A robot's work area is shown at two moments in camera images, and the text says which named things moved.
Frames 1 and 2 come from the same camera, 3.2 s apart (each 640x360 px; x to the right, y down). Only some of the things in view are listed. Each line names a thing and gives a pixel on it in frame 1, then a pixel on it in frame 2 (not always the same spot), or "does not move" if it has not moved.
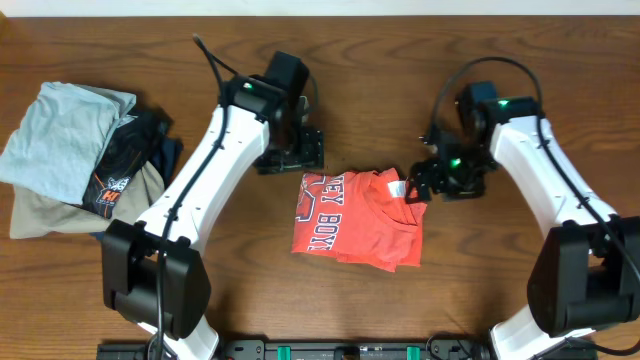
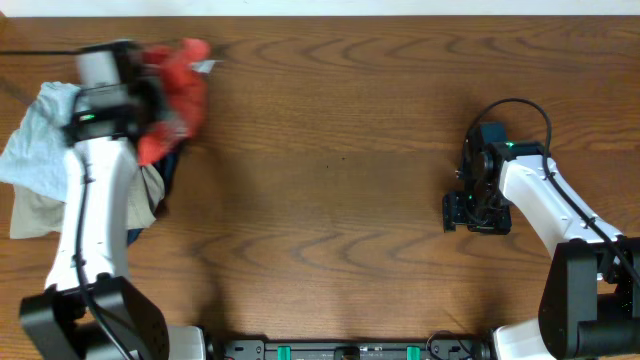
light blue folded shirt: x=53 y=147 does not move
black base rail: x=347 y=350 does not move
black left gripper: x=291 y=163 -> x=151 y=100
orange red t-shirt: x=359 y=218 -> x=182 y=68
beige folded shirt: x=36 y=214 does not move
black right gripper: x=427 y=179 -> x=478 y=216
